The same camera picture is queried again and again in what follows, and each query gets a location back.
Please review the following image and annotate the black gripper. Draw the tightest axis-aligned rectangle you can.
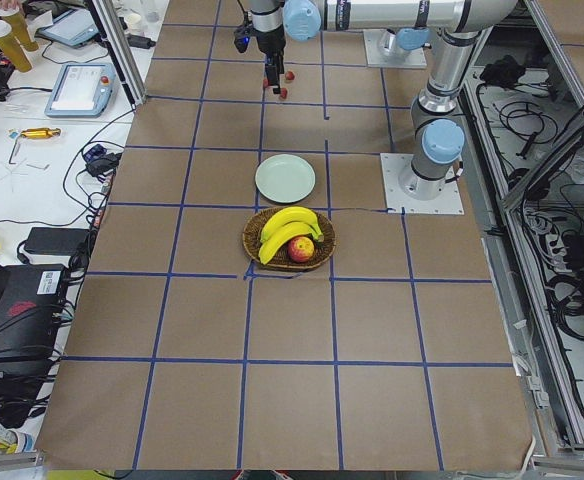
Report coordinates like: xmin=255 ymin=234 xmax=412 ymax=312
xmin=256 ymin=28 xmax=285 ymax=94

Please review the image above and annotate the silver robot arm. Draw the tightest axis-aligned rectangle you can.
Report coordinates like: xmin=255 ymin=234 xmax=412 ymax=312
xmin=406 ymin=29 xmax=484 ymax=200
xmin=234 ymin=1 xmax=515 ymax=95

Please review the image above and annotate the pale green plate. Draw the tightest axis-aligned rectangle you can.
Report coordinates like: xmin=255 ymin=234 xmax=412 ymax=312
xmin=255 ymin=154 xmax=316 ymax=204

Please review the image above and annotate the white paper cup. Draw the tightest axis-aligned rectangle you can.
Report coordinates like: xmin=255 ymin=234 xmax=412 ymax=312
xmin=123 ymin=12 xmax=144 ymax=35

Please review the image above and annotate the yellow banana bunch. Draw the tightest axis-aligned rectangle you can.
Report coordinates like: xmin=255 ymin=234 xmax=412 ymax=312
xmin=258 ymin=206 xmax=324 ymax=264

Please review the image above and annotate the red yellow apple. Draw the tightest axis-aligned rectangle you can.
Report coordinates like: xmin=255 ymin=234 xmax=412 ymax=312
xmin=287 ymin=236 xmax=315 ymax=263

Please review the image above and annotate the woven wicker basket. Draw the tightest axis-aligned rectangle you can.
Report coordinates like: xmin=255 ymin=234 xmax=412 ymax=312
xmin=242 ymin=208 xmax=336 ymax=271

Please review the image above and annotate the blue teach pendant near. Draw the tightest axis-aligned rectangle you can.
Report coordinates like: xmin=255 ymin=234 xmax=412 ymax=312
xmin=44 ymin=62 xmax=116 ymax=118

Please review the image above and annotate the blue teach pendant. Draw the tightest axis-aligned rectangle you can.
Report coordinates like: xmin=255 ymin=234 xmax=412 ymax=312
xmin=36 ymin=9 xmax=99 ymax=48
xmin=44 ymin=62 xmax=116 ymax=118

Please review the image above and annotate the blue teach pendant far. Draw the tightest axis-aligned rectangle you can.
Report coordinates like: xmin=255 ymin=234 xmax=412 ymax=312
xmin=36 ymin=9 xmax=99 ymax=48

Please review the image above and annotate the yellow bottle white cap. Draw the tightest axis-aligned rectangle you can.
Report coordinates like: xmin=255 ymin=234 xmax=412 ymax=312
xmin=0 ymin=20 xmax=32 ymax=73

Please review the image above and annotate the black power adapter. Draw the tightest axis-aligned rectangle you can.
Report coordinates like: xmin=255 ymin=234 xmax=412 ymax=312
xmin=17 ymin=227 xmax=89 ymax=264

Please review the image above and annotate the black computer box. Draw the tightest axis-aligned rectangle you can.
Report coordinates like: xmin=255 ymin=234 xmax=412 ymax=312
xmin=0 ymin=264 xmax=73 ymax=363

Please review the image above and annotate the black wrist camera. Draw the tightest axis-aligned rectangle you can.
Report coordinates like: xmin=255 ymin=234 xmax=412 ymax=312
xmin=234 ymin=22 xmax=252 ymax=54

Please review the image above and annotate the aluminium frame post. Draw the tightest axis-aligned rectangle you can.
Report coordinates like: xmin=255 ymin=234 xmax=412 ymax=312
xmin=84 ymin=0 xmax=146 ymax=107

